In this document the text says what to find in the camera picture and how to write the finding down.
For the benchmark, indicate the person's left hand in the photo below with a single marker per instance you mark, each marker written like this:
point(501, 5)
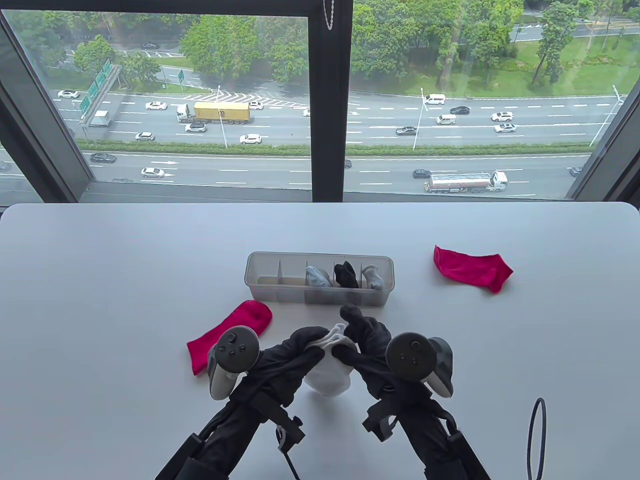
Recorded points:
point(290, 360)

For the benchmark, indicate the person's right hand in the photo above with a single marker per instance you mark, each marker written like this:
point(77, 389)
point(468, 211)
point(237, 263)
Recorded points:
point(370, 350)

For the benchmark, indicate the grey and white controller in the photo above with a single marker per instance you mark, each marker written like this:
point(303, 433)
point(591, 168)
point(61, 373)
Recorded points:
point(234, 347)
point(410, 355)

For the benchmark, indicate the long white sock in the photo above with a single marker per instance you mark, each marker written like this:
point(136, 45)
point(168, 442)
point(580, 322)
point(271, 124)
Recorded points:
point(327, 375)

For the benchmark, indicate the long red sock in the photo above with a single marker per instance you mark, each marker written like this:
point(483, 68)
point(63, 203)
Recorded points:
point(230, 330)

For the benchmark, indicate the grey sock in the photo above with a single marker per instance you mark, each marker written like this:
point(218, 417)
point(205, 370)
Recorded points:
point(374, 280)

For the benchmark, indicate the black sock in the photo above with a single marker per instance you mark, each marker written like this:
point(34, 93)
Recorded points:
point(345, 275)

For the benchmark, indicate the short light blue sock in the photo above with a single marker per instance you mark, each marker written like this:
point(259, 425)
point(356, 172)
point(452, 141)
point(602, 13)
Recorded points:
point(317, 277)

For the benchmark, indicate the short red sock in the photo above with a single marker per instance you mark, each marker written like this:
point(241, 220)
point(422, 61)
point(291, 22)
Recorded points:
point(470, 267)

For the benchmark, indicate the person's left forearm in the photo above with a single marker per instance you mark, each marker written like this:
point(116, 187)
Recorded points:
point(230, 440)

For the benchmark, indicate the translucent divided organizer box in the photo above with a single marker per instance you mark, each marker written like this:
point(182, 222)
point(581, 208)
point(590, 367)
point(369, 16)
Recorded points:
point(280, 295)

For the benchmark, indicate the black labelled adapter box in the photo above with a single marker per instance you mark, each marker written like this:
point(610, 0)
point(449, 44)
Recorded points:
point(467, 455)

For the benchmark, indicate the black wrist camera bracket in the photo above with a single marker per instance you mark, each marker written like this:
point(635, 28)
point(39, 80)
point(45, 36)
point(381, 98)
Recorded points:
point(380, 422)
point(290, 432)

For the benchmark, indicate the black window frame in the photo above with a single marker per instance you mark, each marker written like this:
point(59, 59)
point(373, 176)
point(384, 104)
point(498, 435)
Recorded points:
point(330, 100)

